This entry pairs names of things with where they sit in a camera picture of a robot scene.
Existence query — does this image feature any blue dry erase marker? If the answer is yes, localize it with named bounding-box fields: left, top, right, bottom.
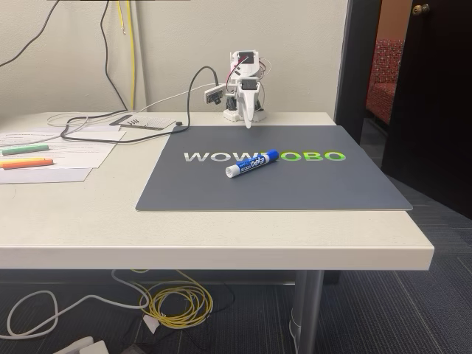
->
left=225, top=148, right=280, bottom=179

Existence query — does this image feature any green marker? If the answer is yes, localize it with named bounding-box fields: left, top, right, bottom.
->
left=1, top=144, right=50, bottom=156

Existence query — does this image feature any orange marker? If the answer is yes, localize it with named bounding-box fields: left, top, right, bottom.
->
left=1, top=159, right=55, bottom=170

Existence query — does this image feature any yellow marker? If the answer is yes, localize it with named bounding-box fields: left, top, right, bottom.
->
left=0, top=157, right=46, bottom=166

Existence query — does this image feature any dark grey WOWROBO mat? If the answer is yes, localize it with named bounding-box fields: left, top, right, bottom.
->
left=135, top=124, right=414, bottom=212

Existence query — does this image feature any red patterned chair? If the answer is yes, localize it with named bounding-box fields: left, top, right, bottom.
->
left=365, top=37, right=406, bottom=125

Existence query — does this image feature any printed white paper sheet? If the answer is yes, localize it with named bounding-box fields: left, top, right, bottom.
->
left=0, top=131, right=119, bottom=170

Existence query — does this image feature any dark wooden door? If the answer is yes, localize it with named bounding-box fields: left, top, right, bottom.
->
left=381, top=0, right=472, bottom=221

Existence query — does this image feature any pale grey paper sheet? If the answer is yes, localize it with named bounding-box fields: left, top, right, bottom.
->
left=0, top=167, right=94, bottom=184

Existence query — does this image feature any grey metal table leg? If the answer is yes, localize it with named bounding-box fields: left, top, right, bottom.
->
left=288, top=271, right=326, bottom=354

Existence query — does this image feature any white power strip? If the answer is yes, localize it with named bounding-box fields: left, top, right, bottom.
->
left=54, top=336, right=108, bottom=354

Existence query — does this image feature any white camera box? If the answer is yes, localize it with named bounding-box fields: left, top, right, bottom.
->
left=204, top=83, right=226, bottom=105

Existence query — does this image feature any black camera cable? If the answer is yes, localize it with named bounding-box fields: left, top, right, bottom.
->
left=60, top=65, right=222, bottom=149

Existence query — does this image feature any black door frame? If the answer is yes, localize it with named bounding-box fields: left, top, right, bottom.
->
left=333, top=0, right=383, bottom=145

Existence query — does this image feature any long yellow wall cable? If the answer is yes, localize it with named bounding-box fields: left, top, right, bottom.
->
left=125, top=0, right=136, bottom=111

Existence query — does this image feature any short yellow wire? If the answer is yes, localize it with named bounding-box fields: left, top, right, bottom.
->
left=117, top=0, right=128, bottom=35

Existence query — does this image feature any black wall cable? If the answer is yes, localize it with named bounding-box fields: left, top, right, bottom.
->
left=100, top=0, right=129, bottom=111

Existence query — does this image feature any coiled yellow floor cable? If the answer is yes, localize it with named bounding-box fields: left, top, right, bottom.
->
left=129, top=268, right=215, bottom=330

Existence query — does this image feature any grey-black wall cable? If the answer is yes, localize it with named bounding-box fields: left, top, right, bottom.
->
left=0, top=0, right=62, bottom=69

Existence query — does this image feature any white floor cable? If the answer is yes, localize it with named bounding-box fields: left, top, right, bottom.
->
left=6, top=268, right=150, bottom=339

